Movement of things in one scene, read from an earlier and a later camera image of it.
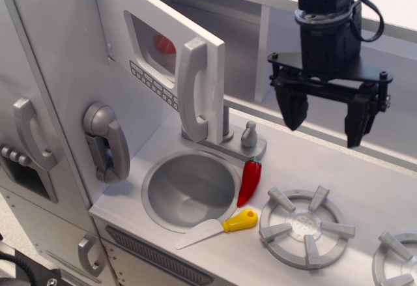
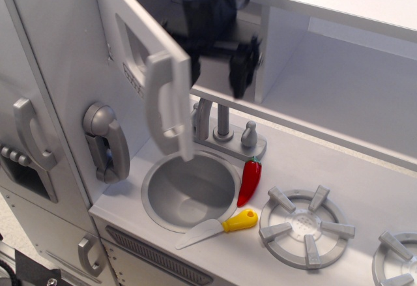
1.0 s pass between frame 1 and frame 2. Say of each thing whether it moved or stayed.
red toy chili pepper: stayed
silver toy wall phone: stayed
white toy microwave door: moved
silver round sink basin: stayed
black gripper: moved
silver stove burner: stayed
